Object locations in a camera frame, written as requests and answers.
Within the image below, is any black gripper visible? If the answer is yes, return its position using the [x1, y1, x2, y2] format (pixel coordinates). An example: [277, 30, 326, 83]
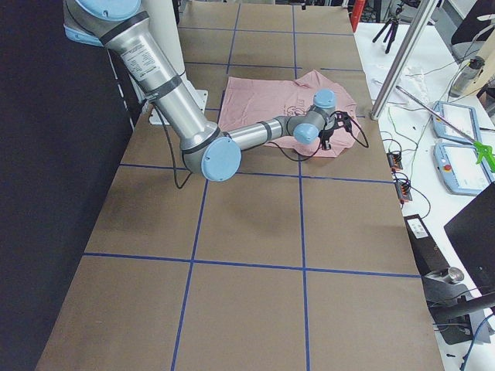
[319, 111, 351, 150]

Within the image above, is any pink Snoopy t-shirt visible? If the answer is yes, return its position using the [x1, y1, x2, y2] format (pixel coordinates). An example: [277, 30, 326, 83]
[218, 70, 357, 158]

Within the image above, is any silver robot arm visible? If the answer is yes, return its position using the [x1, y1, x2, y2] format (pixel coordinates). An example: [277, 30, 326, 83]
[63, 0, 345, 182]

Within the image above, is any orange connector block far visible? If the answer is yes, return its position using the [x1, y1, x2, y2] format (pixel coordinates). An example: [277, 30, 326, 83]
[386, 152, 403, 172]

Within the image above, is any orange connector block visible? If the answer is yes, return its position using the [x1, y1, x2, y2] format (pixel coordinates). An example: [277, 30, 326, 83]
[386, 152, 403, 172]
[392, 172, 412, 205]

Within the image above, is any orange connector block near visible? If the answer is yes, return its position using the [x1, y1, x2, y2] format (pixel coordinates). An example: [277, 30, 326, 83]
[392, 172, 412, 205]

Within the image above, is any near blue teach pendant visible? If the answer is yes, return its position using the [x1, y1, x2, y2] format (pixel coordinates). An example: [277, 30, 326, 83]
[434, 143, 494, 196]

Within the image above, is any blue teach pendant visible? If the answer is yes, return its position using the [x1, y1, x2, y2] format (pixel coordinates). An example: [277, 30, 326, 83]
[432, 100, 480, 145]
[434, 143, 494, 196]

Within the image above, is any far blue teach pendant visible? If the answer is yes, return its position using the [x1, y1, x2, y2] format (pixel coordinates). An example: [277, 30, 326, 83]
[432, 100, 480, 145]

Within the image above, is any red cylinder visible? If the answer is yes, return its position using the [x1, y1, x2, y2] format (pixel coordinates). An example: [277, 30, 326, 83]
[350, 0, 367, 32]

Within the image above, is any black tripod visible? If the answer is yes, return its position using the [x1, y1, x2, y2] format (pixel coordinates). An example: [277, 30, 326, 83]
[372, 5, 403, 54]

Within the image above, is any black box with label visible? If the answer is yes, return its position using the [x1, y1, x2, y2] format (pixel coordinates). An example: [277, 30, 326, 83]
[404, 214, 450, 282]

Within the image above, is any metal rod green clip stand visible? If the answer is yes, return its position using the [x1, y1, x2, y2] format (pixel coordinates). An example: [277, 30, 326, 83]
[394, 85, 495, 172]

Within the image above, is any grey water bottle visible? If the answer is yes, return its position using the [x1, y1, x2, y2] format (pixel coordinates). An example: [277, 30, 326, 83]
[449, 56, 485, 97]

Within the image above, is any black monitor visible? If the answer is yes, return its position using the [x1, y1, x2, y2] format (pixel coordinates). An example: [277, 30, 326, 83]
[444, 184, 494, 291]

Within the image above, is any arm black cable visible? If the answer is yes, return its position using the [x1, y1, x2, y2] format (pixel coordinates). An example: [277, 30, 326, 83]
[266, 111, 369, 162]

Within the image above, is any aluminium frame post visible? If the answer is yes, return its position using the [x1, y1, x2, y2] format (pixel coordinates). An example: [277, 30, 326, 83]
[370, 0, 438, 121]

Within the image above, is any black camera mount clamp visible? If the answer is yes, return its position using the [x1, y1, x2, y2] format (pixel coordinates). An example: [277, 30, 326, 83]
[422, 267, 494, 345]

